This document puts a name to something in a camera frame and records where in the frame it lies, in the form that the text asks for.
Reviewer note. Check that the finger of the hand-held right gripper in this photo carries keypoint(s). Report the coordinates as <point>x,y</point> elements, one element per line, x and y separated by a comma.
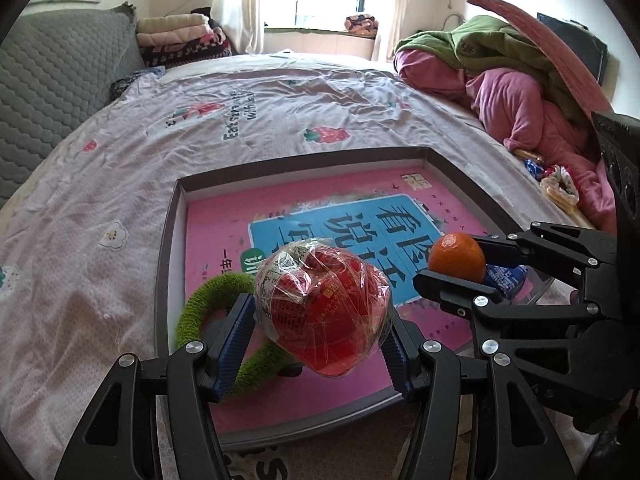
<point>450,290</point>
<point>550,247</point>

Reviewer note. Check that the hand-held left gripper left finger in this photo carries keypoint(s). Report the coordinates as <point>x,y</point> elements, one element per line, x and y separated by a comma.
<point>235,340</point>

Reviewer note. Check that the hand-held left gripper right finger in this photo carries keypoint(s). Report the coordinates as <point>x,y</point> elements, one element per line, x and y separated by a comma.
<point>395,355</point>

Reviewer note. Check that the orange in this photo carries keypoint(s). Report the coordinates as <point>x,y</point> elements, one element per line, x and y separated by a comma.
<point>455,260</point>

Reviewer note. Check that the blue snack packet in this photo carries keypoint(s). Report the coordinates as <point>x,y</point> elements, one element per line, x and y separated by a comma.
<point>505,280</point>

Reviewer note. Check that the red snack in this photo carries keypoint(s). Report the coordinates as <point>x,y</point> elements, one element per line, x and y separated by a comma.
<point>325,310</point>

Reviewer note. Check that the grey cardboard tray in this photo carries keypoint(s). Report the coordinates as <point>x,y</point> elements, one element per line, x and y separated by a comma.
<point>165,260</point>

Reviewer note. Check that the large biscuit packet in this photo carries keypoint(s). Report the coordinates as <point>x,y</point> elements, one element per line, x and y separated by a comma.
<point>565,205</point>

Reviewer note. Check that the small blue packet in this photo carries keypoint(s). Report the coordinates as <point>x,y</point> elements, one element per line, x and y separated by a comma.
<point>535,169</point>

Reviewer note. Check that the small biscuit packet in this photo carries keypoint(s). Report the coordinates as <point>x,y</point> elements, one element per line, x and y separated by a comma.
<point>527,155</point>

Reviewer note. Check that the pink book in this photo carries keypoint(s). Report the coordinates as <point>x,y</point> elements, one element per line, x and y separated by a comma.
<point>220,240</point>

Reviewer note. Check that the pile of pink green bedding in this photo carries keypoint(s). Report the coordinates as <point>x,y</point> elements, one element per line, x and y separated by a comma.
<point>515,105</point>

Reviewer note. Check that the cream printed plastic bag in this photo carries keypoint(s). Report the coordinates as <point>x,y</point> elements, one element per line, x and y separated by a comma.
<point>260,467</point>

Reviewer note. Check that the black screen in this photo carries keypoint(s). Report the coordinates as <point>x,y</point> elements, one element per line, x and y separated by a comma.
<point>585,45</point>

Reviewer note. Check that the dull red pad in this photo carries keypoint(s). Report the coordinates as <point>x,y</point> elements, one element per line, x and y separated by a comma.
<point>550,40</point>

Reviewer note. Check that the green jacket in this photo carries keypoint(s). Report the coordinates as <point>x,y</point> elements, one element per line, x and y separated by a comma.
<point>485,45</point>

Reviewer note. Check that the printed pink bed sheet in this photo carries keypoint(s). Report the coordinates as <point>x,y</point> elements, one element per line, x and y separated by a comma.
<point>100,185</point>

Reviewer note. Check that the white curtain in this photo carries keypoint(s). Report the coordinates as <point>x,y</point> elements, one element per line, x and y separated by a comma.
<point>410,0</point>
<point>240,5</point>

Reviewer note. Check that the blue patterned cloth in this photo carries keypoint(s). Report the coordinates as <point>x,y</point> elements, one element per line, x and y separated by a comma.
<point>135,80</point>

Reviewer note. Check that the dark checked folded blanket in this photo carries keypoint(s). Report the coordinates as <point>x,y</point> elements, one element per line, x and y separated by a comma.
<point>190,52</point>

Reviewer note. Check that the pink folded blanket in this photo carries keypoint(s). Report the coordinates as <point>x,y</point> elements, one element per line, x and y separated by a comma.
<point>175,37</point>

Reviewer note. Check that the grey quilted headboard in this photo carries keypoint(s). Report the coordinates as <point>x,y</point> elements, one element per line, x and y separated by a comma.
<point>55,75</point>

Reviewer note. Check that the beige folded blanket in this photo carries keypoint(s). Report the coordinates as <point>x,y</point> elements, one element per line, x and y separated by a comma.
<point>170,24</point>

